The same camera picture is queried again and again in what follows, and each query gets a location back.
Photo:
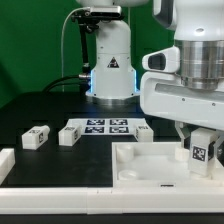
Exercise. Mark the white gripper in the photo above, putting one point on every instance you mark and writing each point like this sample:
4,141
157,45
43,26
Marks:
162,95

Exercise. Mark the white square tabletop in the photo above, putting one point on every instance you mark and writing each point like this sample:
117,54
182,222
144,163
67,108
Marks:
154,164

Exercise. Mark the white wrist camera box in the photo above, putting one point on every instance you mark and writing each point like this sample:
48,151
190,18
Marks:
165,61

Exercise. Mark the black camera on stand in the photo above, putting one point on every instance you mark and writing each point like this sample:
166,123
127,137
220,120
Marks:
88,20

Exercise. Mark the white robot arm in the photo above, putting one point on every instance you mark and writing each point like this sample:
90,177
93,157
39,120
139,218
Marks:
184,79

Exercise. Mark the white U-shaped fence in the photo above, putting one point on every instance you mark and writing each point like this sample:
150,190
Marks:
109,200

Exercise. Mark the white sheet with markers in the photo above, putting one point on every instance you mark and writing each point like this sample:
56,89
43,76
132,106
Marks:
106,126

